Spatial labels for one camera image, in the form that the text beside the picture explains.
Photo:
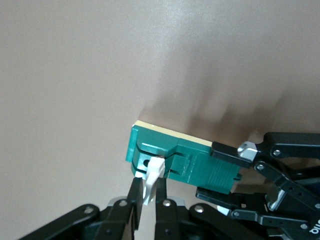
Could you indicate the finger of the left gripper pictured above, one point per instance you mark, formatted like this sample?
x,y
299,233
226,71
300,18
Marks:
x,y
215,197
230,155

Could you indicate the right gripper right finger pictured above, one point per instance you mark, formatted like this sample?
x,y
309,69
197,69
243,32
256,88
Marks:
x,y
161,200

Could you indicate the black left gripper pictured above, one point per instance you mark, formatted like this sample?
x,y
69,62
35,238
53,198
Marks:
x,y
316,215

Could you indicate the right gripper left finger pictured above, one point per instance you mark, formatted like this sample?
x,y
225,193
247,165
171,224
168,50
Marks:
x,y
136,195

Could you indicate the green load switch white lever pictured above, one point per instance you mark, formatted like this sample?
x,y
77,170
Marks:
x,y
200,165

